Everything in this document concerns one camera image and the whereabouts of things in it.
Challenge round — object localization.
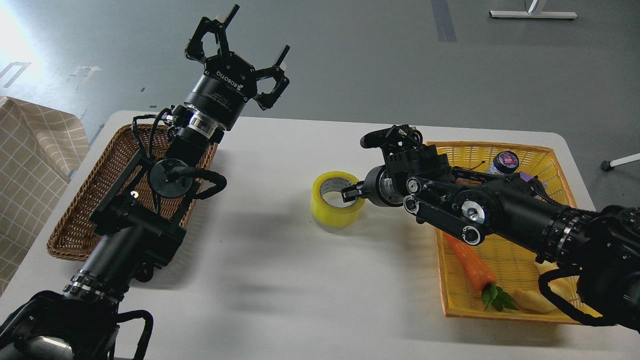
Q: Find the small dark jar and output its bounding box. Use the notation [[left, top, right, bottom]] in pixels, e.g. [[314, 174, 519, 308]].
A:
[[485, 150, 521, 176]]

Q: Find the yellow tape roll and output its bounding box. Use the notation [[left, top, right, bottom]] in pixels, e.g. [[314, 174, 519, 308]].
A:
[[310, 171, 365, 228]]

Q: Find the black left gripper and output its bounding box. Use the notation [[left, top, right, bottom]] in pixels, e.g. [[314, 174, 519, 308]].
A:
[[183, 4, 291, 132]]

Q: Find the purple foam block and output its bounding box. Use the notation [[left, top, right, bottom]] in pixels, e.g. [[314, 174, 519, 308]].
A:
[[518, 171, 538, 183]]

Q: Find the yellow plastic basket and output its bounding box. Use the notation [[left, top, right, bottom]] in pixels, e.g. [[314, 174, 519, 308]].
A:
[[434, 141, 577, 325]]

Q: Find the beige checkered cloth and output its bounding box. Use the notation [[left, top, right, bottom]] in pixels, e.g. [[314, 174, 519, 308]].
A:
[[0, 96, 90, 291]]

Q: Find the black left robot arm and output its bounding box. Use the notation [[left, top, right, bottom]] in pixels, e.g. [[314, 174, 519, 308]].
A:
[[1, 4, 290, 360]]

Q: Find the orange toy carrot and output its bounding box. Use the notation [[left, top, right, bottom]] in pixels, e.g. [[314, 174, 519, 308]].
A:
[[444, 233, 519, 312]]

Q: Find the white caster leg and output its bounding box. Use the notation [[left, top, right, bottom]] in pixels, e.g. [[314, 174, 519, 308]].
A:
[[599, 153, 640, 172]]

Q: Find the brown wicker basket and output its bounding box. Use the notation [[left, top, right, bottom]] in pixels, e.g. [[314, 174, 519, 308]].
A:
[[46, 124, 220, 263]]

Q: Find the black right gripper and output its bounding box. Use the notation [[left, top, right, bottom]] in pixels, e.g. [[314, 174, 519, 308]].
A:
[[340, 165, 405, 208]]

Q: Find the white stand base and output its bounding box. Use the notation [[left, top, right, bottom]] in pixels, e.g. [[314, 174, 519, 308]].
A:
[[488, 0, 578, 21]]

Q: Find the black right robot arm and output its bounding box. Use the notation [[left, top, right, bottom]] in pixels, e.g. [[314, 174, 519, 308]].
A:
[[340, 124, 640, 331]]

